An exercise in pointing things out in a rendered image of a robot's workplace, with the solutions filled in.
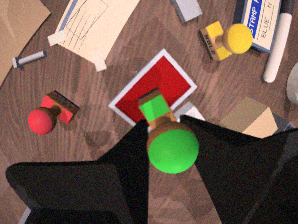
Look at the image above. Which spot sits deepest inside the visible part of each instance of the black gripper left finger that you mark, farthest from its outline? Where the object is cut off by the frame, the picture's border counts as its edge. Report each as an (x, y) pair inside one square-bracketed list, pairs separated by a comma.
[(118, 181)]

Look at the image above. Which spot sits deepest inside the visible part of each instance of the tan cube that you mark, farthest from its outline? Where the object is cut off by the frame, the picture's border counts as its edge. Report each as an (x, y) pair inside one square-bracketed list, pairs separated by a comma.
[(250, 117)]

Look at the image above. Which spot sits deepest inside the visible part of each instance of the yellow rubber stamp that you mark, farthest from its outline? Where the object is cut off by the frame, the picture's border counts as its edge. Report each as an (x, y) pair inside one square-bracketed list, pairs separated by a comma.
[(235, 39)]

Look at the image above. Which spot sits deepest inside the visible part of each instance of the tan rectangular board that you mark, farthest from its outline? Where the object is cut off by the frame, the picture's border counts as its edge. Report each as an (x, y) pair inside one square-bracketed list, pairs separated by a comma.
[(19, 21)]

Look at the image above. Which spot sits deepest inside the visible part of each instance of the red rubber stamp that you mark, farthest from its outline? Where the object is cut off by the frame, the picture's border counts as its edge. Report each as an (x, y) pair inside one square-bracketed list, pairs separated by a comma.
[(42, 120)]

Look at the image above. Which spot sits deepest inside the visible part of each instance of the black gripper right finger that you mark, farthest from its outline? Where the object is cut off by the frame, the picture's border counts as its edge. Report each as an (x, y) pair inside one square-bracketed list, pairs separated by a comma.
[(238, 170)]

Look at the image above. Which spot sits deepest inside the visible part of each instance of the silver metal bolt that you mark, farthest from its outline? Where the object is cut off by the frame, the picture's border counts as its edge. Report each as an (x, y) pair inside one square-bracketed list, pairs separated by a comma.
[(18, 62)]

